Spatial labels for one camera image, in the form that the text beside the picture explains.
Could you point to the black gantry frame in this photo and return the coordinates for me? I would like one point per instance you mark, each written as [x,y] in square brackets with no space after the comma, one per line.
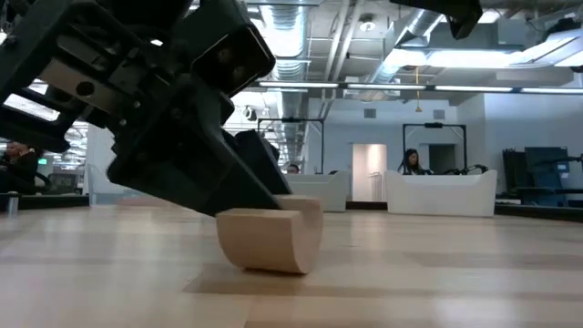
[433,125]

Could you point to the black aluminium table frame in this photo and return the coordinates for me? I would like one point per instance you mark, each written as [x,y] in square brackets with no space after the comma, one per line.
[45,201]

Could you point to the silver aluminium frame post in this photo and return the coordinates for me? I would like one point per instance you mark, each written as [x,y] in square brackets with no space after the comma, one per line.
[12,205]

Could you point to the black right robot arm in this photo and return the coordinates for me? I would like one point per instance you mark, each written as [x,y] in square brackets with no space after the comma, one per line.
[455,13]

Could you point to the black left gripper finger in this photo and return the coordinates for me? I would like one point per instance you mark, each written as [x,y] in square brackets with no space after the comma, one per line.
[262,159]
[182,159]

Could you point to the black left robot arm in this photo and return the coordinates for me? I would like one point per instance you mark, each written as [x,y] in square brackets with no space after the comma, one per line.
[146,11]

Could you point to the light grey plastic bin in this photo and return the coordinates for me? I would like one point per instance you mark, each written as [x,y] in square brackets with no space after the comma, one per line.
[323,191]

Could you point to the silver ventilation duct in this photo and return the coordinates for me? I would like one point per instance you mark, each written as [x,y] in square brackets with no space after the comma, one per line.
[410,27]
[289,36]

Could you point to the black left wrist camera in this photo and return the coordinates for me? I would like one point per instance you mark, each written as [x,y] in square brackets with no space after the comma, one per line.
[232,59]

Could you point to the black mesh office chair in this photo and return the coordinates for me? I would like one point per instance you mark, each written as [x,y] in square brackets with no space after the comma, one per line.
[61,182]

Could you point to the person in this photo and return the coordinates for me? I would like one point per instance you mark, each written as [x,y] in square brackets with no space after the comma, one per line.
[20,168]
[293,169]
[411,159]

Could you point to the dark blue equipment rack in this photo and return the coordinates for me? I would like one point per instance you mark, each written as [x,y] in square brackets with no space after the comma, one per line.
[544,168]

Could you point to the black background robot arm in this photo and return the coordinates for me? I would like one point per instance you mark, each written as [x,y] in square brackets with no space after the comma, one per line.
[473,168]

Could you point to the white plastic bin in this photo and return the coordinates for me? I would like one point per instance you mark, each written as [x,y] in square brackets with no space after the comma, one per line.
[442,196]

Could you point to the white door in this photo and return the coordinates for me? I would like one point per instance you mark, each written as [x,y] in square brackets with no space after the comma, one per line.
[369,168]

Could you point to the long ceiling light strip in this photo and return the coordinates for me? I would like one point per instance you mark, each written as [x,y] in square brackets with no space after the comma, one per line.
[473,88]
[386,86]
[551,90]
[298,85]

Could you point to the round ceiling fixture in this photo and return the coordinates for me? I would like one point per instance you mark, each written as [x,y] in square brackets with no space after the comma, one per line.
[367,25]

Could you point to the wall vent grille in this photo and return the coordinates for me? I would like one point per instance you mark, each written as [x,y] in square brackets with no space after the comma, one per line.
[438,114]
[370,113]

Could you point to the green exit sign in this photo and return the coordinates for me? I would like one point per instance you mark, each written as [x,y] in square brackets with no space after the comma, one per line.
[42,160]

